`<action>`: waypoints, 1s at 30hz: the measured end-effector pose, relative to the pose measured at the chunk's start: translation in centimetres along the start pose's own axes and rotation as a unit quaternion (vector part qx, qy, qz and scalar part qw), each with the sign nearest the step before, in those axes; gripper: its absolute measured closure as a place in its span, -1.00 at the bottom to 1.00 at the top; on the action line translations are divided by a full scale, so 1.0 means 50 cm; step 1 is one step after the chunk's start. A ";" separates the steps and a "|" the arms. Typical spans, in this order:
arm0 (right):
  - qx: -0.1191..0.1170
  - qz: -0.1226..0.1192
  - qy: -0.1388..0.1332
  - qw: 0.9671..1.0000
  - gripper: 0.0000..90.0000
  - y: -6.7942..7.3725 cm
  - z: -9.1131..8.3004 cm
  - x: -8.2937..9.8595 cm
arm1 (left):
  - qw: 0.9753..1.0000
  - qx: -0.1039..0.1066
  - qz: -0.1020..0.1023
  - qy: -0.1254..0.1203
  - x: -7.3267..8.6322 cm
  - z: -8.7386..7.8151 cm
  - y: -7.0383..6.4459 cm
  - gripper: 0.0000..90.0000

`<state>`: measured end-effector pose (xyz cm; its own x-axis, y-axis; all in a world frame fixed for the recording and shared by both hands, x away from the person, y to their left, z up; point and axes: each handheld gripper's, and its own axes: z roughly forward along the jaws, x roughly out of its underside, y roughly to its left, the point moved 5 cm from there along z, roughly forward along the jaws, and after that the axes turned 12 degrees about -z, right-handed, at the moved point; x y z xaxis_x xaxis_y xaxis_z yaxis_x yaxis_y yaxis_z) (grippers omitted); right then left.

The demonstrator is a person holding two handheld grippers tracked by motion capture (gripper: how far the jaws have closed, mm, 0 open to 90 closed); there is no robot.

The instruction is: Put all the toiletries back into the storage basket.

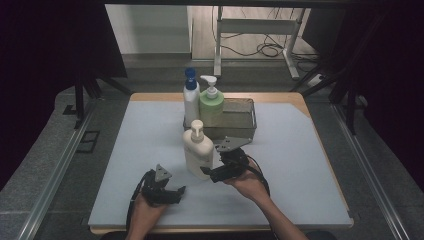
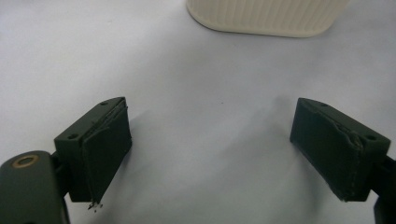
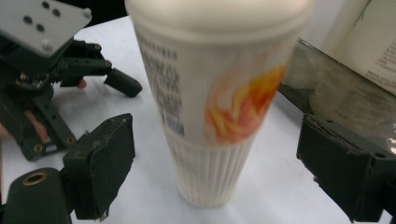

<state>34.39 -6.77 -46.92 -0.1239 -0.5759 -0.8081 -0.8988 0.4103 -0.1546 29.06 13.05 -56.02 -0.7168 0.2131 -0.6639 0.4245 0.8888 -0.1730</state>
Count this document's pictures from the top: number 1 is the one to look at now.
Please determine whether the black metal stand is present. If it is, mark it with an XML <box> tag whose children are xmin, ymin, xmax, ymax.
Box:
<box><xmin>289</xmin><ymin>61</ymin><xmax>369</xmax><ymax>135</ymax></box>
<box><xmin>62</xmin><ymin>74</ymin><xmax>134</xmax><ymax>130</ymax></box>

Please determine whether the cream pump bottle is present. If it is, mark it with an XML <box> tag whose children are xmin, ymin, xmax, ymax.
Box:
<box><xmin>182</xmin><ymin>119</ymin><xmax>215</xmax><ymax>181</ymax></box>

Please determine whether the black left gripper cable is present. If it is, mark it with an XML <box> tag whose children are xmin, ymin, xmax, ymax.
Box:
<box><xmin>125</xmin><ymin>170</ymin><xmax>150</xmax><ymax>232</ymax></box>

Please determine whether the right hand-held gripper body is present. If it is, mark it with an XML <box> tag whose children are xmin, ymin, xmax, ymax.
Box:
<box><xmin>213</xmin><ymin>135</ymin><xmax>253</xmax><ymax>178</ymax></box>

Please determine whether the green bottle with white pump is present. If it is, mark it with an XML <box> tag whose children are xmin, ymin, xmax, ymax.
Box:
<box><xmin>199</xmin><ymin>75</ymin><xmax>225</xmax><ymax>128</ymax></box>

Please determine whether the black floor bracket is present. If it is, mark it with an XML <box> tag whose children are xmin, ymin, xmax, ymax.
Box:
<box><xmin>75</xmin><ymin>130</ymin><xmax>101</xmax><ymax>154</ymax></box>

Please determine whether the dark curtain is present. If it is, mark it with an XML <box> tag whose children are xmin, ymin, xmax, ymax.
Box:
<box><xmin>0</xmin><ymin>0</ymin><xmax>128</xmax><ymax>189</ymax></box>
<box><xmin>301</xmin><ymin>0</ymin><xmax>424</xmax><ymax>189</ymax></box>

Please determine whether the person's right hand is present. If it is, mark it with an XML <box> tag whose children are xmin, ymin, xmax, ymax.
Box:
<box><xmin>223</xmin><ymin>164</ymin><xmax>269</xmax><ymax>204</ymax></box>

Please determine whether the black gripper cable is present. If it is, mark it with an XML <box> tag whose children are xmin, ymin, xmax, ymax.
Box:
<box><xmin>125</xmin><ymin>170</ymin><xmax>150</xmax><ymax>232</ymax></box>
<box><xmin>245</xmin><ymin>155</ymin><xmax>271</xmax><ymax>198</ymax></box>

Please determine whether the person's left hand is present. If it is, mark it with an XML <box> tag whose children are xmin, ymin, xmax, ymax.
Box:
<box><xmin>128</xmin><ymin>193</ymin><xmax>168</xmax><ymax>229</ymax></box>

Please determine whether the white desk frame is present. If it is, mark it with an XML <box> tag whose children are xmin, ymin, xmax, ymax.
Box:
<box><xmin>213</xmin><ymin>5</ymin><xmax>307</xmax><ymax>81</ymax></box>

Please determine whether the black floor cable bundle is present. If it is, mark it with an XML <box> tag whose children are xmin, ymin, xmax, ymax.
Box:
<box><xmin>219</xmin><ymin>6</ymin><xmax>322</xmax><ymax>73</ymax></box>

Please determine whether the white cabinet panel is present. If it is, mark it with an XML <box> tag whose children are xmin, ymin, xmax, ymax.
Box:
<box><xmin>105</xmin><ymin>4</ymin><xmax>194</xmax><ymax>56</ymax></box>

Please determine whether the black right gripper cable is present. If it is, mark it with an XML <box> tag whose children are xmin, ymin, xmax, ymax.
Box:
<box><xmin>245</xmin><ymin>155</ymin><xmax>271</xmax><ymax>198</ymax></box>

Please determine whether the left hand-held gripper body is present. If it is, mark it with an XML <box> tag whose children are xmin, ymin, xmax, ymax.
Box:
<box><xmin>142</xmin><ymin>163</ymin><xmax>174</xmax><ymax>206</ymax></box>

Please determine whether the metal mesh basket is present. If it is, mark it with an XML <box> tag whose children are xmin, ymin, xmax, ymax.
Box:
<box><xmin>182</xmin><ymin>97</ymin><xmax>258</xmax><ymax>141</ymax></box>

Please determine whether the white power strip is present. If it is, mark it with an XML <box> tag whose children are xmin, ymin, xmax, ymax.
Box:
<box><xmin>306</xmin><ymin>74</ymin><xmax>326</xmax><ymax>89</ymax></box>

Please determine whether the aluminium rail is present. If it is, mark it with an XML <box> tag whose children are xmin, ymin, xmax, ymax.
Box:
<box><xmin>16</xmin><ymin>99</ymin><xmax>98</xmax><ymax>240</ymax></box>
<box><xmin>331</xmin><ymin>103</ymin><xmax>402</xmax><ymax>240</ymax></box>

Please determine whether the white bottle with blue pump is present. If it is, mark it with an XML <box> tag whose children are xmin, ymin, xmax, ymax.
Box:
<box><xmin>183</xmin><ymin>67</ymin><xmax>202</xmax><ymax>129</ymax></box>

